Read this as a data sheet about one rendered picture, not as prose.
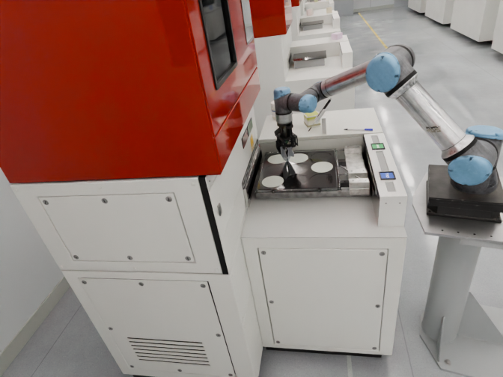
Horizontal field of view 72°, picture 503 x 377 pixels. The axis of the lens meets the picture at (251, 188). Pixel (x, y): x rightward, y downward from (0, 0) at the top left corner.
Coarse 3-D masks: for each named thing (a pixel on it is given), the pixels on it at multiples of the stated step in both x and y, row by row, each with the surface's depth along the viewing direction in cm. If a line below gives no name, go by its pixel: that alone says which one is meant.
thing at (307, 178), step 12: (312, 156) 170; (324, 156) 169; (264, 168) 167; (276, 168) 165; (288, 168) 164; (300, 168) 162; (288, 180) 154; (300, 180) 153; (312, 180) 151; (324, 180) 150; (336, 180) 149
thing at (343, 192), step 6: (270, 192) 157; (276, 192) 156; (282, 192) 156; (288, 192) 155; (294, 192) 154; (300, 192) 154; (306, 192) 153; (312, 192) 153; (318, 192) 152; (324, 192) 152; (330, 192) 151; (336, 192) 151; (342, 192) 150; (348, 192) 150; (258, 198) 159; (264, 198) 159
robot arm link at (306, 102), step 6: (306, 90) 148; (312, 90) 148; (288, 96) 146; (294, 96) 145; (300, 96) 143; (306, 96) 142; (312, 96) 142; (288, 102) 146; (294, 102) 144; (300, 102) 142; (306, 102) 141; (312, 102) 142; (288, 108) 148; (294, 108) 146; (300, 108) 144; (306, 108) 142; (312, 108) 143
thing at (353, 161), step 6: (348, 156) 169; (354, 156) 168; (360, 156) 167; (348, 162) 164; (354, 162) 163; (360, 162) 162; (348, 168) 159; (354, 168) 159; (360, 168) 158; (354, 192) 145; (360, 192) 145; (366, 192) 144
